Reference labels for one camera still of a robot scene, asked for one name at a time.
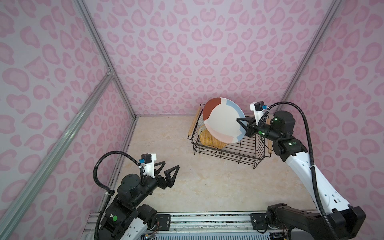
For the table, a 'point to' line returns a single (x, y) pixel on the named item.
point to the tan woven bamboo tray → (206, 139)
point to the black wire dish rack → (250, 151)
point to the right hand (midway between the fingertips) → (239, 118)
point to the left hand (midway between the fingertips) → (172, 163)
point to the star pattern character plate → (201, 129)
